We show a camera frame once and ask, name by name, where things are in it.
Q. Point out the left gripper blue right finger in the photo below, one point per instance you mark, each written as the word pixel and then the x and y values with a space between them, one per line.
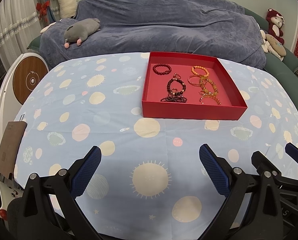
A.
pixel 216 170

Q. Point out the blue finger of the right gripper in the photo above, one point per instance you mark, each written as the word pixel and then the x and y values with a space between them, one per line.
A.
pixel 292 151
pixel 264 167

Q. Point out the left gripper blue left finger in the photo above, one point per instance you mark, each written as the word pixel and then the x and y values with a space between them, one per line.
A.
pixel 82 171

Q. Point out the gold chain cuff bangle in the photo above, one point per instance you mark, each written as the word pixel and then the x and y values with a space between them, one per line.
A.
pixel 209 96

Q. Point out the purple garnet bead strand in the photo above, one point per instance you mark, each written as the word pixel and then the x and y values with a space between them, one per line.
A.
pixel 174 98

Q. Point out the thin rose gold bangle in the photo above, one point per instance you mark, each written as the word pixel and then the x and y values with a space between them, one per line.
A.
pixel 197 81

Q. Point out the light blue planet bedsheet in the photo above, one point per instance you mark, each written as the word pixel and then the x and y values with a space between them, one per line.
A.
pixel 150 183

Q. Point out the brown leather pouch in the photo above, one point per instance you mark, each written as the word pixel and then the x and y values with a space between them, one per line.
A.
pixel 9 147

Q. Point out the white red toy object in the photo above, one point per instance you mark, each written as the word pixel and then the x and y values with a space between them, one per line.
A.
pixel 7 195

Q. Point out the red shallow cardboard box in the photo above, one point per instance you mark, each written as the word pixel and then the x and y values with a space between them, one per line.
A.
pixel 167 73

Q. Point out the beige spotted plush toy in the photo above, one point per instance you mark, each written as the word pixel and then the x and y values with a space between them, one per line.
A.
pixel 272 45

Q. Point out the white round wooden side table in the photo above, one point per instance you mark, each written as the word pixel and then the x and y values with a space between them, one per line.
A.
pixel 20 80

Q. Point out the red monkey plush toy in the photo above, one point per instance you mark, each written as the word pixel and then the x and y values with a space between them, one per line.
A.
pixel 275 21

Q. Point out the grey mole plush toy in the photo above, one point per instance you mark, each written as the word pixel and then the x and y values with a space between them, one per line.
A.
pixel 80 31

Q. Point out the dark blue plush blanket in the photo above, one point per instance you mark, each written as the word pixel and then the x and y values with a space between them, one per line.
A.
pixel 218 28

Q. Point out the white sheer curtain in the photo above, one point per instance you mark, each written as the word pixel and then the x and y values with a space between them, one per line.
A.
pixel 19 25

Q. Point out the red ribbon bow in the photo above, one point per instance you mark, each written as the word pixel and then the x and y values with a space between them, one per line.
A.
pixel 42 9

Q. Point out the green bed frame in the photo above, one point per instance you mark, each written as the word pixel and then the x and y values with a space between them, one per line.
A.
pixel 284 72

